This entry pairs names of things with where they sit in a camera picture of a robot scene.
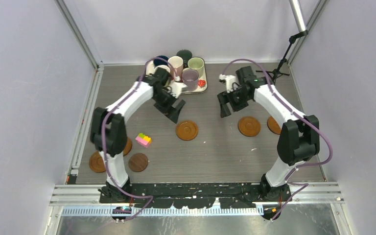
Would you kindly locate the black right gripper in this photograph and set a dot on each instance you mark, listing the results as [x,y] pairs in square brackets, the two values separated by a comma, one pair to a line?
[223,98]

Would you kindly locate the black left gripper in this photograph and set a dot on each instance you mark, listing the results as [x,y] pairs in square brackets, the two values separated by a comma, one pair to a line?
[173,114]

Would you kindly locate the large brown wooden coaster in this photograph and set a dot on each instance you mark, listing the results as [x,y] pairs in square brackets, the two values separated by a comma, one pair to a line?
[187,130]

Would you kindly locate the light green mug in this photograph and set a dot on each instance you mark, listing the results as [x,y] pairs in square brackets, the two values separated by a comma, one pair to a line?
[162,68]

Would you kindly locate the dark brown wooden coaster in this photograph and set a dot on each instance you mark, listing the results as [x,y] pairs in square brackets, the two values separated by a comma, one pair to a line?
[138,162]

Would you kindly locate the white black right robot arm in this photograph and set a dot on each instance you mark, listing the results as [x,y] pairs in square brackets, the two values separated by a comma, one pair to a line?
[298,141]

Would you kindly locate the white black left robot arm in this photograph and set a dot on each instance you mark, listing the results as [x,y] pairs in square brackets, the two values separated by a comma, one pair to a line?
[108,127]

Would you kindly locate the white strawberry print tray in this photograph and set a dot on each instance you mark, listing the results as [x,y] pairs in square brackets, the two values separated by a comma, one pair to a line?
[164,78]

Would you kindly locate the pink green yellow toy block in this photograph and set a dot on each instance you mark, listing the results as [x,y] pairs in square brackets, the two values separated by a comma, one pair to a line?
[143,140]

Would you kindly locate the purple mug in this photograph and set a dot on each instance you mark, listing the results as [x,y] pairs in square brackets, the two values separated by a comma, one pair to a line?
[190,78]

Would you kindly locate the pale green mug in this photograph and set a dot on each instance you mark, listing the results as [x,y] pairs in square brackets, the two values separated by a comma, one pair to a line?
[197,64]

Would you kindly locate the pink mug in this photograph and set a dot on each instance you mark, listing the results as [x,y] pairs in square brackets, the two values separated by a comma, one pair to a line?
[177,65]

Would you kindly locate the dark blue mug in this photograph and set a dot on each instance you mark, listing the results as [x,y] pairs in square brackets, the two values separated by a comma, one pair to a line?
[160,60]

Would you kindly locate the black tripod stand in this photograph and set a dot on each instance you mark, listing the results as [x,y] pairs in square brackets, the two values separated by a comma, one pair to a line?
[276,73]

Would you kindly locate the dark green mug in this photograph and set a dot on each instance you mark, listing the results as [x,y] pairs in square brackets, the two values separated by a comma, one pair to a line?
[186,55]

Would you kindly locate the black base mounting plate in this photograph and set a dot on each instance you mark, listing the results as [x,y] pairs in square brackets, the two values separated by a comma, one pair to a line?
[194,195]

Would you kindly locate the silver pole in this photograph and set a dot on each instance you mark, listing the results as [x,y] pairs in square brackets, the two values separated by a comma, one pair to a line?
[298,15]

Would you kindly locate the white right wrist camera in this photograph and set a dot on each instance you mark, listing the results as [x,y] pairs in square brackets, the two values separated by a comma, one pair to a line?
[230,81]

